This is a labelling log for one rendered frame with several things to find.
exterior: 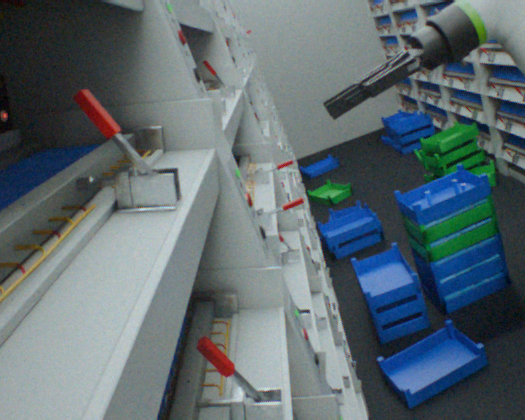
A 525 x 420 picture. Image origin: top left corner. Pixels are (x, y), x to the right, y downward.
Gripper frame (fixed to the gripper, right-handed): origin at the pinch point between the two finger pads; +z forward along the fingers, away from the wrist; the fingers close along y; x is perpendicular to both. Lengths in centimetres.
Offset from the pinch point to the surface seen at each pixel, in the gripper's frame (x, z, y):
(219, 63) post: 18.5, 17.7, 30.4
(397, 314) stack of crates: -90, 16, 64
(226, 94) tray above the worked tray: 12.1, 18.3, 11.3
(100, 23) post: 27, 19, -40
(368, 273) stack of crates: -83, 19, 91
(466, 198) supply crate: -66, -27, 70
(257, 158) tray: -6.0, 22.9, 30.0
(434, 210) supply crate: -63, -14, 69
